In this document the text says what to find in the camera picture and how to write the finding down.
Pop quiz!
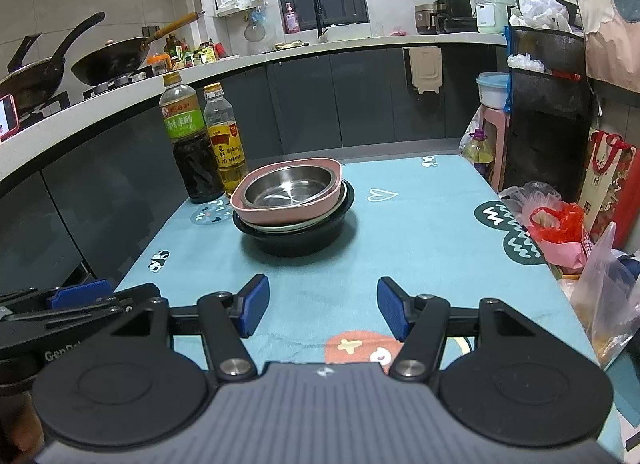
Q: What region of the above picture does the black faucet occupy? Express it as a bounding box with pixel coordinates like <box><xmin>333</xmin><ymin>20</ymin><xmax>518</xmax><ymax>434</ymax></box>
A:
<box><xmin>312</xmin><ymin>0</ymin><xmax>331</xmax><ymax>43</ymax></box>

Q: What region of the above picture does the black round bowl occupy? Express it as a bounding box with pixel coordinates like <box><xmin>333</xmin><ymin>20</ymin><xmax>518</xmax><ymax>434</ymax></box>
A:
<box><xmin>232</xmin><ymin>179</ymin><xmax>356</xmax><ymax>258</ymax></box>

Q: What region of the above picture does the red plastic bag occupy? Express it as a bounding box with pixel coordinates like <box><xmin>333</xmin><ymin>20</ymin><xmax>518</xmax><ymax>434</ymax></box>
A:
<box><xmin>528</xmin><ymin>201</ymin><xmax>589</xmax><ymax>246</ymax></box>

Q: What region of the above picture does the group of condiment bottles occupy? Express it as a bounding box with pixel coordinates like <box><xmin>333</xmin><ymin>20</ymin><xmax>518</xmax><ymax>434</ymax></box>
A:
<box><xmin>162</xmin><ymin>33</ymin><xmax>229</xmax><ymax>70</ymax></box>

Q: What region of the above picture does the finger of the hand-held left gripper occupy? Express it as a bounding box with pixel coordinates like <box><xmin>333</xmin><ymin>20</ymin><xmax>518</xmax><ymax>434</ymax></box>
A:
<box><xmin>0</xmin><ymin>283</ymin><xmax>162</xmax><ymax>346</ymax></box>
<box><xmin>0</xmin><ymin>279</ymin><xmax>115</xmax><ymax>314</ymax></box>

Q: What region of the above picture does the oil bottle yellow label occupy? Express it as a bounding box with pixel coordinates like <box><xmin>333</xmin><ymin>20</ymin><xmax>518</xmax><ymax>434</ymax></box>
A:
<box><xmin>202</xmin><ymin>82</ymin><xmax>250</xmax><ymax>198</ymax></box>

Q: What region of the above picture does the small white plastic bag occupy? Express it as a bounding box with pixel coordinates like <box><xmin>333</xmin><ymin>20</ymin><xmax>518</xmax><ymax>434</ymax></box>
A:
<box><xmin>507</xmin><ymin>53</ymin><xmax>546</xmax><ymax>74</ymax></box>

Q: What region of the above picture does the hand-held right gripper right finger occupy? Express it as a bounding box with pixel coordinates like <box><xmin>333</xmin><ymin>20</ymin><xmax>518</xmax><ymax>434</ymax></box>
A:
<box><xmin>376</xmin><ymin>276</ymin><xmax>549</xmax><ymax>381</ymax></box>

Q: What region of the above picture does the brown paper bag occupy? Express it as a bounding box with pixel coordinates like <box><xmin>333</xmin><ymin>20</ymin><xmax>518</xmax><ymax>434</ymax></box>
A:
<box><xmin>571</xmin><ymin>0</ymin><xmax>640</xmax><ymax>94</ymax></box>

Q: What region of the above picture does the rice cooker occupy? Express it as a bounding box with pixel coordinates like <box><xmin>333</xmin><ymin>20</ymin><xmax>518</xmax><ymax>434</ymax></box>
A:
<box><xmin>414</xmin><ymin>3</ymin><xmax>441</xmax><ymax>36</ymax></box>

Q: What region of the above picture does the wok with wooden handle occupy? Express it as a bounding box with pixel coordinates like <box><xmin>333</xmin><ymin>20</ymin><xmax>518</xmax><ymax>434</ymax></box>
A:
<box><xmin>70</xmin><ymin>10</ymin><xmax>206</xmax><ymax>87</ymax></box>

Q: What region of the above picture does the pink plastic bag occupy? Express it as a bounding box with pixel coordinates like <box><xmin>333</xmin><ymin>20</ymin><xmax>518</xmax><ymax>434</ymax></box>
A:
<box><xmin>541</xmin><ymin>236</ymin><xmax>597</xmax><ymax>276</ymax></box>

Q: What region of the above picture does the gas stove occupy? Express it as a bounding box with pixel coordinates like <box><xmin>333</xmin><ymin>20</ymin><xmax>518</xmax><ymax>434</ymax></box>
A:
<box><xmin>19</xmin><ymin>71</ymin><xmax>152</xmax><ymax>126</ymax></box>

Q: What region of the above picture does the phone in red case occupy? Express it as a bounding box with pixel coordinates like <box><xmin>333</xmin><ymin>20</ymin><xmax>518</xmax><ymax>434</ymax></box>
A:
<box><xmin>0</xmin><ymin>94</ymin><xmax>21</xmax><ymax>141</ymax></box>

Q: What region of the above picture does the dark vinegar bottle green label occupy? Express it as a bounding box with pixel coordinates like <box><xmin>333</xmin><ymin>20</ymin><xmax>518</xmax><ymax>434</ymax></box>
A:
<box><xmin>158</xmin><ymin>70</ymin><xmax>226</xmax><ymax>204</ymax></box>

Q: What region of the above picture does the black frying pan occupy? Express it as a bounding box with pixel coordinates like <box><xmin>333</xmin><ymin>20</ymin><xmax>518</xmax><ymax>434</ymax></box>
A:
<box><xmin>0</xmin><ymin>11</ymin><xmax>106</xmax><ymax>111</ymax></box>

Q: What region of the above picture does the beige hanging bin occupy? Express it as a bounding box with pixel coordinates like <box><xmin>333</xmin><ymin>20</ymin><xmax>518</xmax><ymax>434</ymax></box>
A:
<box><xmin>402</xmin><ymin>46</ymin><xmax>444</xmax><ymax>94</ymax></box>

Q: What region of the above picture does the hanging strainer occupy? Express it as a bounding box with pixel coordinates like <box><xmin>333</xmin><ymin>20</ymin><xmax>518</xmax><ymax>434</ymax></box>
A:
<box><xmin>243</xmin><ymin>13</ymin><xmax>266</xmax><ymax>44</ymax></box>

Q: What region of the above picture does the blue-lid white container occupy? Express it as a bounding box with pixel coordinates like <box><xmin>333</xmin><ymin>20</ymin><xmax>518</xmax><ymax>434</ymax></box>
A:
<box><xmin>474</xmin><ymin>72</ymin><xmax>509</xmax><ymax>110</ymax></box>

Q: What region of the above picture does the person's left hand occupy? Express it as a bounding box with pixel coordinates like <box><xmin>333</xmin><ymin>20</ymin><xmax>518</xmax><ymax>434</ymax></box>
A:
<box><xmin>0</xmin><ymin>390</ymin><xmax>46</xmax><ymax>464</ymax></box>

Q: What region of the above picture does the grey kitchen cabinet counter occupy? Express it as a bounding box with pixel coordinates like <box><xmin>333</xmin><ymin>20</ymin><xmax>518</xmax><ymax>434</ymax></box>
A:
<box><xmin>0</xmin><ymin>31</ymin><xmax>509</xmax><ymax>291</ymax></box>

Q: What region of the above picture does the clear plastic bag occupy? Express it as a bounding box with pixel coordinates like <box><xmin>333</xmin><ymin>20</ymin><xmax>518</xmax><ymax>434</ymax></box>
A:
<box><xmin>499</xmin><ymin>181</ymin><xmax>567</xmax><ymax>226</ymax></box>

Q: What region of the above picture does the black cookware handle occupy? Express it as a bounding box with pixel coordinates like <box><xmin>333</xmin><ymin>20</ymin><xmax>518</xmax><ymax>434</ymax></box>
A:
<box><xmin>7</xmin><ymin>33</ymin><xmax>44</xmax><ymax>73</ymax></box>

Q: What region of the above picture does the large crumpled white plastic bag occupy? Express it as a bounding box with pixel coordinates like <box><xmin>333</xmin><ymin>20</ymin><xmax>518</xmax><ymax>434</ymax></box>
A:
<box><xmin>508</xmin><ymin>0</ymin><xmax>584</xmax><ymax>33</ymax></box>

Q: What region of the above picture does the black storage rack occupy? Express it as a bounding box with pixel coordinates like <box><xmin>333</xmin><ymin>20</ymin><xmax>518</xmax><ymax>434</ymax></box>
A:
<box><xmin>501</xmin><ymin>3</ymin><xmax>597</xmax><ymax>206</ymax></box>

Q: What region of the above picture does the pink square bowl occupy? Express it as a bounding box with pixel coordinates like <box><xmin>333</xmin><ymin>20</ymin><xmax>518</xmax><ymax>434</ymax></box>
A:
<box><xmin>230</xmin><ymin>157</ymin><xmax>344</xmax><ymax>225</ymax></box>

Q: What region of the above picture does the black air fryer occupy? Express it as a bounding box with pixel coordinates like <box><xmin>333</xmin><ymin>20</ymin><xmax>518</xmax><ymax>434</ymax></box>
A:
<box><xmin>432</xmin><ymin>0</ymin><xmax>478</xmax><ymax>34</ymax></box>

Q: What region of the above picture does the pink stool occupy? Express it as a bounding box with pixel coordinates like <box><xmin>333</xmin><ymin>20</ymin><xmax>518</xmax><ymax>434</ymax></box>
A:
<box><xmin>467</xmin><ymin>106</ymin><xmax>509</xmax><ymax>193</ymax></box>

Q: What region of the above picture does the red gift bag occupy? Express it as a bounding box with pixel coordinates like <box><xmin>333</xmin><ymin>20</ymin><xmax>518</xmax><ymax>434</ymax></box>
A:
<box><xmin>576</xmin><ymin>127</ymin><xmax>639</xmax><ymax>248</ymax></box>

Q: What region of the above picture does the cooking oil jug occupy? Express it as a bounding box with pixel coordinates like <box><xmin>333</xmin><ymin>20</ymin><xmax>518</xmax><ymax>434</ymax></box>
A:
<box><xmin>462</xmin><ymin>129</ymin><xmax>496</xmax><ymax>166</ymax></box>

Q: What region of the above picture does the stainless steel bowl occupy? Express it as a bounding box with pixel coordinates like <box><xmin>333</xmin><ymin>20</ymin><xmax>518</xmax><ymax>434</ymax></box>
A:
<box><xmin>243</xmin><ymin>165</ymin><xmax>337</xmax><ymax>210</ymax></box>

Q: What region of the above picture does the translucent plastic bag with food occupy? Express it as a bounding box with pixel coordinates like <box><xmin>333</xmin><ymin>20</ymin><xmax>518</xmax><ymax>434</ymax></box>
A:
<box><xmin>569</xmin><ymin>221</ymin><xmax>640</xmax><ymax>371</ymax></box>

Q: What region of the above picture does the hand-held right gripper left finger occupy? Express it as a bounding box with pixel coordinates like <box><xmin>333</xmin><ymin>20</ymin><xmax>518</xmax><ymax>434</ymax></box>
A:
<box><xmin>107</xmin><ymin>273</ymin><xmax>271</xmax><ymax>381</ymax></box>

